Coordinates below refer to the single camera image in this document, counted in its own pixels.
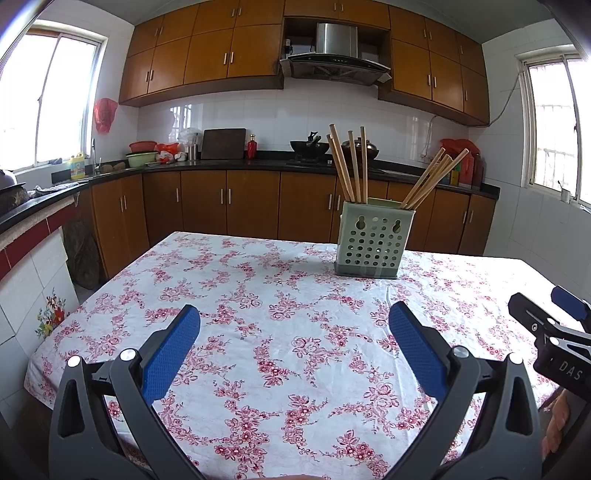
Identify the red basin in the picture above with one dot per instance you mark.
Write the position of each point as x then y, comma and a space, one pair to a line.
142, 146

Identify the dark sack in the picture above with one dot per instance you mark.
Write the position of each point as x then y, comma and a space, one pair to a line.
83, 254

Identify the floral tablecloth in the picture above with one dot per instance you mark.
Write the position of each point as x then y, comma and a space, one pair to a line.
286, 295

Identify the large red plastic bag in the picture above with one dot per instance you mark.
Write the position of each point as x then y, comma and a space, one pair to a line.
464, 152

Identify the black wok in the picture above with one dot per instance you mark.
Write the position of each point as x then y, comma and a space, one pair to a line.
307, 148

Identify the steel range hood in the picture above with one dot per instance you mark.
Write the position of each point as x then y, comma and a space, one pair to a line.
337, 60

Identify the gas stove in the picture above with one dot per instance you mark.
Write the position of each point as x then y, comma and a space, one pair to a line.
304, 162

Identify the sink faucet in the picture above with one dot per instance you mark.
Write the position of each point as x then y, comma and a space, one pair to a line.
94, 154

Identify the dark wooden cutting board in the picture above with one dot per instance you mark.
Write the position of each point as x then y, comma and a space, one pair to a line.
224, 144

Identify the white plastic bag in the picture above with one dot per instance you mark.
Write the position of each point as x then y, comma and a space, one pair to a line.
189, 136

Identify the green basin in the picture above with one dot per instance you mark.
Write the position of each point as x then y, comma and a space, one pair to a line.
142, 160

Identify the wooden chopstick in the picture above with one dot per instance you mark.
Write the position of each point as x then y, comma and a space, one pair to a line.
354, 166
337, 166
364, 166
437, 182
445, 171
431, 179
342, 159
425, 174

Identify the window with barred grille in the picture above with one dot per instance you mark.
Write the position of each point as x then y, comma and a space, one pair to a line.
554, 124

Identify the person's right hand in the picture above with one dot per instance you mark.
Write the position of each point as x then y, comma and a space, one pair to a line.
558, 420

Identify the red bottle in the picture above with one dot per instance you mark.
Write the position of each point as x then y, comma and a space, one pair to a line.
252, 147

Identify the small red plastic bag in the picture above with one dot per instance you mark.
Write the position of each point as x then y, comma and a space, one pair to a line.
167, 150

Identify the black kitchen countertop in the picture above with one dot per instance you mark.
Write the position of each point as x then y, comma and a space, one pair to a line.
268, 164

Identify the wooden base cabinets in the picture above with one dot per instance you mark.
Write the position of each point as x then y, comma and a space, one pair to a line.
254, 203

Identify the hanging red plastic bag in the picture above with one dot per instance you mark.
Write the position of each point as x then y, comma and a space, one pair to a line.
105, 115

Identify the small wooden wall cabinet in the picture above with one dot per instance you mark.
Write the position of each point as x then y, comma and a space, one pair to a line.
337, 11

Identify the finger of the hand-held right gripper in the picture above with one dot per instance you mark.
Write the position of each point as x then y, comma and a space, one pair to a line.
531, 316
572, 304

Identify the cup on windowsill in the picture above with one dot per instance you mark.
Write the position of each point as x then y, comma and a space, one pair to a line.
565, 194

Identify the green perforated utensil holder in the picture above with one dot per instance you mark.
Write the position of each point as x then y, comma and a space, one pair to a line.
369, 244

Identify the yellow dish soap bottle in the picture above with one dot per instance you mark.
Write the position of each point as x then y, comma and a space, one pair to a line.
77, 168

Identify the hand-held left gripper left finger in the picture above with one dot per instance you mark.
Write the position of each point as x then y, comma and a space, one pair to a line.
171, 350

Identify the lidded cooking pot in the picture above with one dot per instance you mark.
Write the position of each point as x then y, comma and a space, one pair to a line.
372, 150

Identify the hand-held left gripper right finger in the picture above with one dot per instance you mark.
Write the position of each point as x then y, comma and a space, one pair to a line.
415, 350

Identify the window beside sink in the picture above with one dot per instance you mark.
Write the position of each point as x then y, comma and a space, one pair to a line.
46, 101

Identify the metal cup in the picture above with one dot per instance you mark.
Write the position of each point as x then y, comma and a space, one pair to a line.
192, 152

